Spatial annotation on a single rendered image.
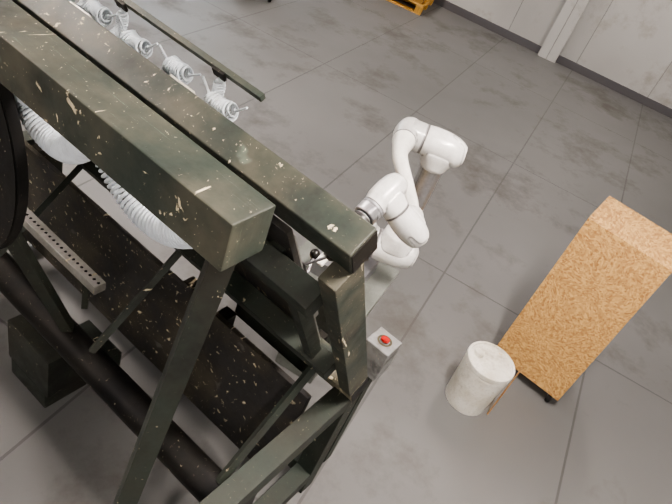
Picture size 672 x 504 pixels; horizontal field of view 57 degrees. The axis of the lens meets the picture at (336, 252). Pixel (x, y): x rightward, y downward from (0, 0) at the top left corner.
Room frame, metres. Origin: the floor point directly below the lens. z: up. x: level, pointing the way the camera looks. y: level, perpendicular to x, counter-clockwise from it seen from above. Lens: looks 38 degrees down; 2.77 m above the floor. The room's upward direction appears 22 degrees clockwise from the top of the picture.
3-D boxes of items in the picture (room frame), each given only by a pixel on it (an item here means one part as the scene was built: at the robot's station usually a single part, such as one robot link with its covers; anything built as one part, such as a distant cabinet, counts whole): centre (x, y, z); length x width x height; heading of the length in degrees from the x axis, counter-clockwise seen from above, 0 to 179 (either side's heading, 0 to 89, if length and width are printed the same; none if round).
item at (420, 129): (2.48, -0.10, 1.61); 0.18 x 0.14 x 0.13; 0
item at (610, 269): (3.19, -1.53, 0.63); 0.50 x 0.42 x 1.25; 65
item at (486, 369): (2.70, -1.09, 0.24); 0.32 x 0.30 x 0.47; 76
